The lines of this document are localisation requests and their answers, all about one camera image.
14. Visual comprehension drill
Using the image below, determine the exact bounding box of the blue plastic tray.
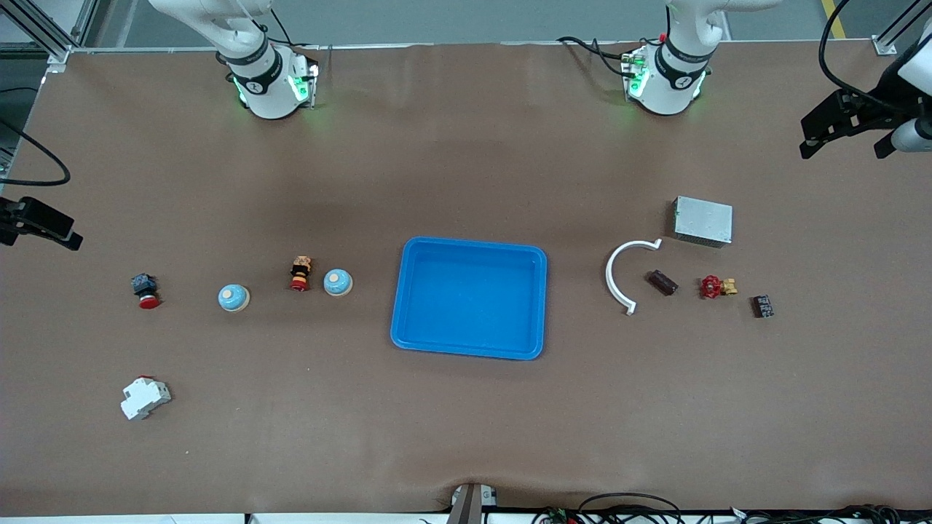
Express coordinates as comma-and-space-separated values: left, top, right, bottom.
390, 237, 548, 361

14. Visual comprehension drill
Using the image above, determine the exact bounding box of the red push button black body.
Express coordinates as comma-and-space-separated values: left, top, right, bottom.
131, 273, 162, 310

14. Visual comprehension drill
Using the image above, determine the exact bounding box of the grey metal power supply box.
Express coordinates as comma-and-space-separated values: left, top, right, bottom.
672, 196, 734, 249

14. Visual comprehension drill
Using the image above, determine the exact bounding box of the white circuit breaker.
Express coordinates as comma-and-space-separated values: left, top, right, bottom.
120, 376, 173, 421

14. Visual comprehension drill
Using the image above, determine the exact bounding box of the white curved plastic clamp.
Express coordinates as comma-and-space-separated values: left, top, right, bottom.
605, 238, 663, 316

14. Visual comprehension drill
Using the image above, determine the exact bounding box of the brown table cover mat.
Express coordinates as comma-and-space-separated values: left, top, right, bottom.
0, 40, 932, 517

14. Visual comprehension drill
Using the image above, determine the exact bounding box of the aluminium frame post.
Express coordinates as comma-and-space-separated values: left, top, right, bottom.
872, 0, 932, 56
0, 0, 99, 74

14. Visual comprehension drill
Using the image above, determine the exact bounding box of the red handle brass valve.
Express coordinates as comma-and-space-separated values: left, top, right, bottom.
700, 274, 738, 300

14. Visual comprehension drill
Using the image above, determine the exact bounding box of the black arm base cable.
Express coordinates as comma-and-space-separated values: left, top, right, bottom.
557, 35, 634, 78

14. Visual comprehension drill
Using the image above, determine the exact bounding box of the black cable bundle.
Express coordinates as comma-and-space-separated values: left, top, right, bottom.
530, 493, 932, 524

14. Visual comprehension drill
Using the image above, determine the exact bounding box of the grey metal bracket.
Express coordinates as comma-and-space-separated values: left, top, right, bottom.
448, 483, 499, 524

